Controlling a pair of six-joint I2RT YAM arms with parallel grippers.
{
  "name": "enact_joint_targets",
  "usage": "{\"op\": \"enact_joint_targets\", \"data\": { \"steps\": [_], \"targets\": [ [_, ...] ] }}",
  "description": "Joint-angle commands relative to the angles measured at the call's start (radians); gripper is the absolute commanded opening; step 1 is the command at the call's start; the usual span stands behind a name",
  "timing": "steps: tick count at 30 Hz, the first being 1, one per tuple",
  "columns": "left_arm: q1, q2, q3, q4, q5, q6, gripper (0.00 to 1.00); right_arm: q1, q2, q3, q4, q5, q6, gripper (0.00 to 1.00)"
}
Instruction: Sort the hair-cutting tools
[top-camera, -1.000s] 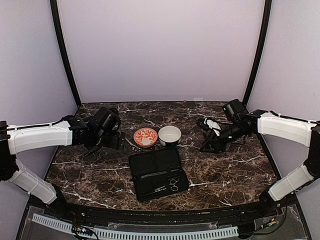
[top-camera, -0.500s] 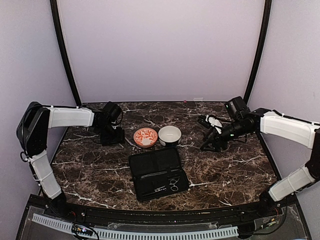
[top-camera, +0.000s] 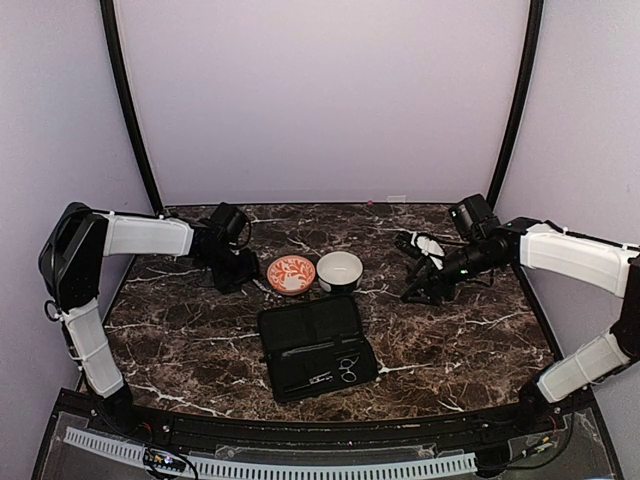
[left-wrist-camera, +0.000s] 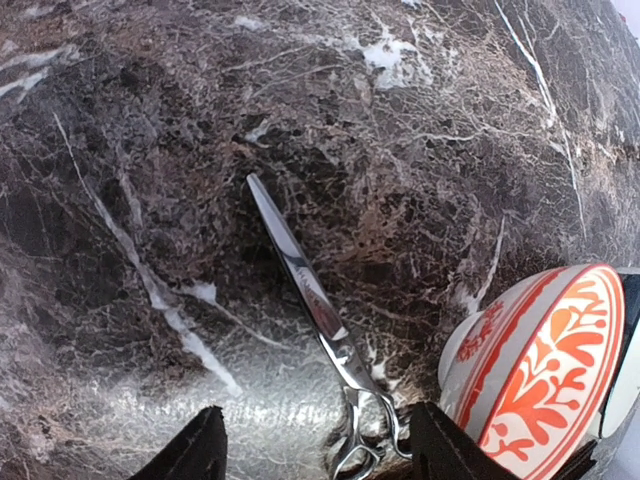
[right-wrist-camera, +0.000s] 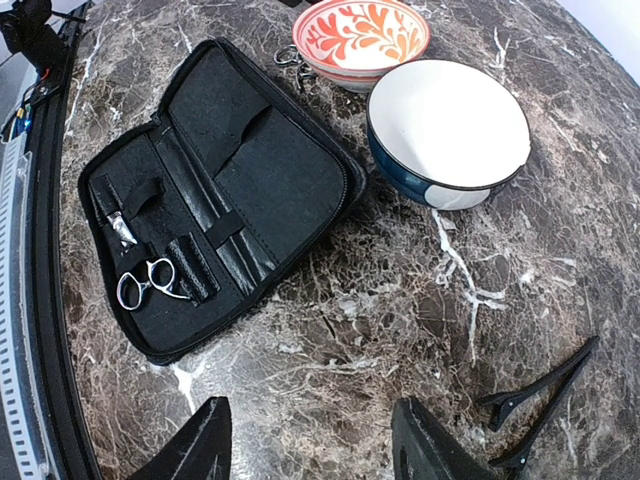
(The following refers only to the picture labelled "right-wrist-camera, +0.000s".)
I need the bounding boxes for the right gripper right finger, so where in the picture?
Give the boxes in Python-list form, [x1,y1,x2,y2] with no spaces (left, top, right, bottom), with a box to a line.
[391,397,495,480]

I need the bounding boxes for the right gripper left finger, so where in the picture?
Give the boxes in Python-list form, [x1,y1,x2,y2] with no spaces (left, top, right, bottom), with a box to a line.
[130,397,232,480]

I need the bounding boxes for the silver thinning scissors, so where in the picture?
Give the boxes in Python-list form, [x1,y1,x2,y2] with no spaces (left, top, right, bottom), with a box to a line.
[107,211,190,311]

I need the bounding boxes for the black zippered tool case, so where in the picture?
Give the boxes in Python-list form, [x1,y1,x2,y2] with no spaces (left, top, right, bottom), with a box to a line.
[78,38,367,365]

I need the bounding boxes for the white and blue bowl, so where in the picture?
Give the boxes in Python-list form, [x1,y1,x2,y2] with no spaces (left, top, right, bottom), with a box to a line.
[366,59,531,211]

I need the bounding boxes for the orange patterned bowl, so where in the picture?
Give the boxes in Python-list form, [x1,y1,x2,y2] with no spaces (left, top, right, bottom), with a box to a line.
[292,1,432,93]

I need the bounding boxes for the black front rail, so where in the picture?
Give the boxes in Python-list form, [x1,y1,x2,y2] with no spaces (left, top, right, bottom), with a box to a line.
[27,20,101,479]

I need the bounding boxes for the white slotted cable duct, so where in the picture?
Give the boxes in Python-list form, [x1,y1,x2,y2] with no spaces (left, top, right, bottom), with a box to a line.
[1,135,48,479]

